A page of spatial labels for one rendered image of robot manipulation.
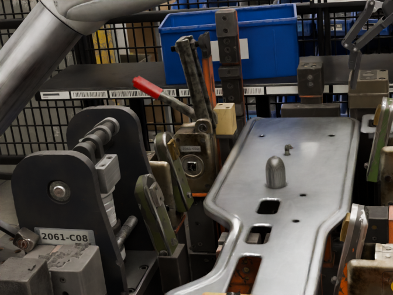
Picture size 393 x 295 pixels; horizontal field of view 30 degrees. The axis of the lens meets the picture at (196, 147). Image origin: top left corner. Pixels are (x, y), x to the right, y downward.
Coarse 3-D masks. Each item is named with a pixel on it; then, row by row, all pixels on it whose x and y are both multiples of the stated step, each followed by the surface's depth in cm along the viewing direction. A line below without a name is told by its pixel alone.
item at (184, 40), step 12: (192, 36) 126; (204, 36) 124; (180, 48) 124; (192, 48) 125; (204, 48) 124; (192, 60) 125; (192, 72) 125; (192, 84) 126; (204, 84) 129; (192, 96) 127; (204, 96) 130; (204, 108) 127
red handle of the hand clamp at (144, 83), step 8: (136, 80) 129; (144, 80) 130; (144, 88) 130; (152, 88) 129; (160, 88) 130; (152, 96) 130; (160, 96) 130; (168, 96) 130; (168, 104) 130; (176, 104) 129; (184, 104) 130; (184, 112) 130; (192, 112) 129
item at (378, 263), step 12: (372, 252) 89; (384, 252) 86; (348, 264) 85; (360, 264) 85; (372, 264) 84; (384, 264) 84; (348, 276) 86; (360, 276) 85; (372, 276) 85; (384, 276) 84; (348, 288) 87; (360, 288) 86; (372, 288) 85; (384, 288) 85
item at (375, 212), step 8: (368, 208) 109; (376, 208) 108; (384, 208) 108; (392, 208) 108; (376, 216) 106; (384, 216) 106; (392, 216) 106; (368, 224) 106; (376, 224) 106; (384, 224) 106; (392, 224) 105; (368, 232) 107; (376, 232) 106; (384, 232) 106; (392, 232) 105; (368, 240) 107; (376, 240) 107; (384, 240) 106; (392, 240) 106
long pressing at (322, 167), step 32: (256, 128) 142; (288, 128) 140; (320, 128) 139; (352, 128) 137; (256, 160) 127; (288, 160) 126; (320, 160) 124; (352, 160) 124; (224, 192) 117; (256, 192) 115; (288, 192) 114; (320, 192) 113; (352, 192) 113; (224, 224) 108; (256, 224) 106; (288, 224) 104; (320, 224) 104; (224, 256) 97; (256, 256) 98; (288, 256) 96; (320, 256) 96; (192, 288) 91; (224, 288) 91; (256, 288) 90; (288, 288) 89
